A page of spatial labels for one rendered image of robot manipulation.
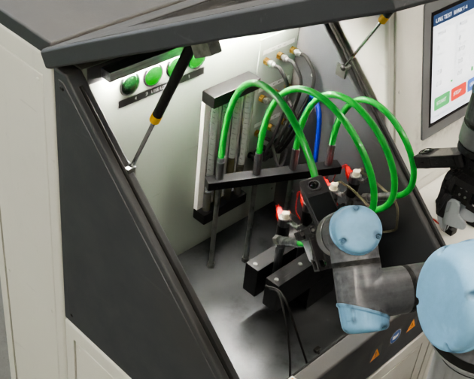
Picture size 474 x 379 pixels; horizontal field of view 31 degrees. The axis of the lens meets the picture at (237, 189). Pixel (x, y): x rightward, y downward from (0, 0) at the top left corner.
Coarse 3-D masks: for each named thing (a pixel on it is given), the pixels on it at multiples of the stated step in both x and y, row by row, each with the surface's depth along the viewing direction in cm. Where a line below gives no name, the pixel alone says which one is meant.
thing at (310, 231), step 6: (306, 228) 151; (312, 228) 149; (306, 234) 150; (312, 234) 150; (306, 240) 152; (312, 240) 149; (312, 246) 149; (318, 246) 144; (312, 252) 150; (318, 252) 149; (318, 258) 149; (324, 258) 149; (312, 264) 153; (318, 264) 149; (324, 264) 149; (330, 264) 146; (318, 270) 149
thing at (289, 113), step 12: (252, 84) 168; (264, 84) 164; (276, 96) 161; (228, 108) 180; (288, 108) 159; (228, 120) 182; (300, 132) 157; (300, 144) 157; (312, 156) 156; (312, 168) 156
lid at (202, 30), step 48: (192, 0) 168; (240, 0) 155; (288, 0) 107; (336, 0) 101; (384, 0) 96; (432, 0) 95; (48, 48) 153; (96, 48) 141; (144, 48) 132; (192, 48) 128
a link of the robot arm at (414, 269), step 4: (412, 264) 135; (416, 264) 134; (420, 264) 134; (408, 268) 133; (412, 268) 133; (416, 268) 133; (420, 268) 133; (412, 272) 132; (416, 272) 132; (420, 272) 132; (412, 276) 132; (416, 276) 132; (412, 280) 131; (416, 280) 131; (416, 284) 131; (416, 288) 131; (416, 300) 131; (416, 304) 132; (416, 308) 132; (412, 312) 134
